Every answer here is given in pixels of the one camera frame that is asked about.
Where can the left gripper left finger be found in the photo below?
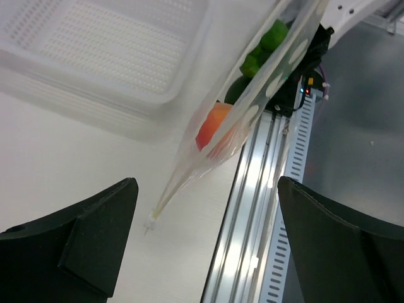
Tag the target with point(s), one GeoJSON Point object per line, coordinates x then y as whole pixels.
{"type": "Point", "coordinates": [72, 255]}

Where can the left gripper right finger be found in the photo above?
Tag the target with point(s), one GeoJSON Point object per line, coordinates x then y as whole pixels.
{"type": "Point", "coordinates": [344, 255]}

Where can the clear zip top bag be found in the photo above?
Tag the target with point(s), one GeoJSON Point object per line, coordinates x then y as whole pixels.
{"type": "Point", "coordinates": [193, 161]}

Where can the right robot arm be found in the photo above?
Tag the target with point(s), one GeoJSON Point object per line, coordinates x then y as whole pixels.
{"type": "Point", "coordinates": [342, 15]}

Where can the fake orange tomato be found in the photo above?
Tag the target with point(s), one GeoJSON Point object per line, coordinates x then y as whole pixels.
{"type": "Point", "coordinates": [212, 122]}

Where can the fake dark green vegetable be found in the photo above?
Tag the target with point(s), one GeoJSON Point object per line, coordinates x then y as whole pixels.
{"type": "Point", "coordinates": [236, 89]}

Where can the fake green bell pepper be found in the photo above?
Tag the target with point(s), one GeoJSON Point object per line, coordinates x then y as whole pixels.
{"type": "Point", "coordinates": [268, 43]}

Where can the clear plastic basket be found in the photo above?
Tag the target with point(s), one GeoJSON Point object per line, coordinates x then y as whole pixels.
{"type": "Point", "coordinates": [116, 65]}

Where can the slotted cable duct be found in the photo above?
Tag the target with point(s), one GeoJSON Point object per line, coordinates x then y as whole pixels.
{"type": "Point", "coordinates": [288, 176]}

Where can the aluminium mounting rail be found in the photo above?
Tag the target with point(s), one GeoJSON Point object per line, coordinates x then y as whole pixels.
{"type": "Point", "coordinates": [236, 259]}

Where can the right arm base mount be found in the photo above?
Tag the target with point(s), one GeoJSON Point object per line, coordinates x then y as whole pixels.
{"type": "Point", "coordinates": [290, 97]}

